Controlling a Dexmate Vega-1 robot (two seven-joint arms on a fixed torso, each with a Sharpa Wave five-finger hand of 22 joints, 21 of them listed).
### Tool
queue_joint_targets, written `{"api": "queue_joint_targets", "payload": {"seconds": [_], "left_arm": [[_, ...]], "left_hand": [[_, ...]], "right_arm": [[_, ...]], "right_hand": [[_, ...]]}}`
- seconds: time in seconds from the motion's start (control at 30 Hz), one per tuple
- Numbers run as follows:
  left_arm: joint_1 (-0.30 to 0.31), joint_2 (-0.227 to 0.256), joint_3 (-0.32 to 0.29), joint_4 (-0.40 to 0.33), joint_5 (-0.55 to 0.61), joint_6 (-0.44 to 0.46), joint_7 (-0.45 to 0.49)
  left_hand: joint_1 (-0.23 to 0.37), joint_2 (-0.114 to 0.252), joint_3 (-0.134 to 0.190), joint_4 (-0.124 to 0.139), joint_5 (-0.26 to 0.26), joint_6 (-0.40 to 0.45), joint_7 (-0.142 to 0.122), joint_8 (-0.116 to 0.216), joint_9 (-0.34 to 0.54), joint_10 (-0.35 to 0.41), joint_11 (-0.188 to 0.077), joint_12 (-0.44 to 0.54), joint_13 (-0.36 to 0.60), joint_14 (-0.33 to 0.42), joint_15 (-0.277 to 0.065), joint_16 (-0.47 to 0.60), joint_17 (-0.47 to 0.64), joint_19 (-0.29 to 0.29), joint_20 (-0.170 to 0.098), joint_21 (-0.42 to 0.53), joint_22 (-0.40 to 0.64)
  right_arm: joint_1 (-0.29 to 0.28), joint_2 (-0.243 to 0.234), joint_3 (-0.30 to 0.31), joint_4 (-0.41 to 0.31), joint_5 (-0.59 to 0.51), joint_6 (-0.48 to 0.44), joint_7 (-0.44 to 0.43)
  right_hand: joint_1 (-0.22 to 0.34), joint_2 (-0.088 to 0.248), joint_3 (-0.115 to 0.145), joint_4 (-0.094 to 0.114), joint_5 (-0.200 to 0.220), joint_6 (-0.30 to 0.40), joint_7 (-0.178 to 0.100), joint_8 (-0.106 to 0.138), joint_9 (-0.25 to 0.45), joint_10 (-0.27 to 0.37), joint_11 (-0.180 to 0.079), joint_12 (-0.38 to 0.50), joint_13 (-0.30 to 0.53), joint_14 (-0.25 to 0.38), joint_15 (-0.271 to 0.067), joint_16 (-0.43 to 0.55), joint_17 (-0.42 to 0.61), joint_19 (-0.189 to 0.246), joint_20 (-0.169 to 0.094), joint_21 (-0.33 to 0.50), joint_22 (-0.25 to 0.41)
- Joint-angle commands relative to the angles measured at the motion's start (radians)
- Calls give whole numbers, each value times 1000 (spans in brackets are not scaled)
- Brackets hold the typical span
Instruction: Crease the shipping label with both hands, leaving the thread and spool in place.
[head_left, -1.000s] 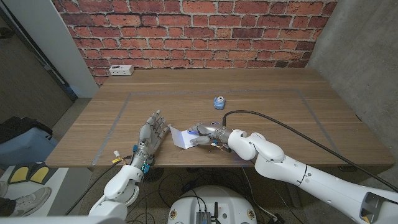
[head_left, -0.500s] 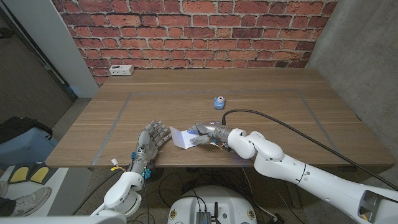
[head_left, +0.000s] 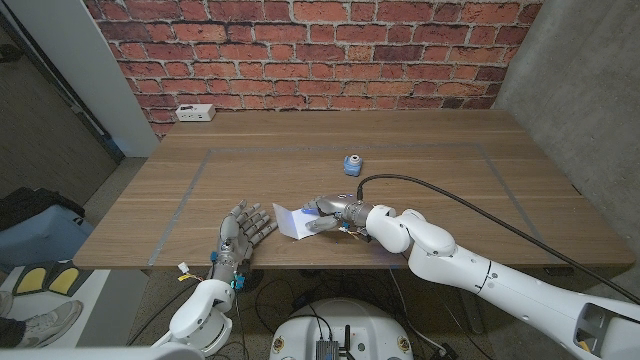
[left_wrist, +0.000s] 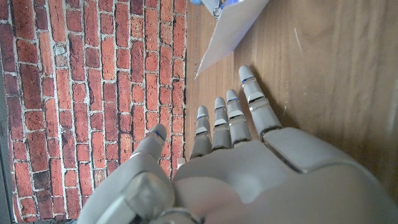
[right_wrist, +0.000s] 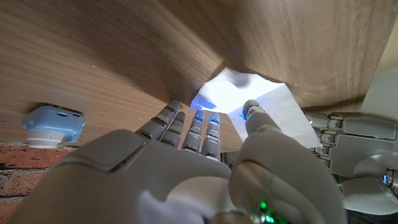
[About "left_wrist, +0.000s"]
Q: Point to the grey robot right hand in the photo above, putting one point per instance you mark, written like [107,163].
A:
[217,6]

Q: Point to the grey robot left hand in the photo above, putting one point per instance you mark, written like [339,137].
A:
[248,174]

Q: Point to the white paper shipping label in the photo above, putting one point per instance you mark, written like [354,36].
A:
[230,31]

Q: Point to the red brick print backdrop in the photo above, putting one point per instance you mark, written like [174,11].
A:
[77,93]

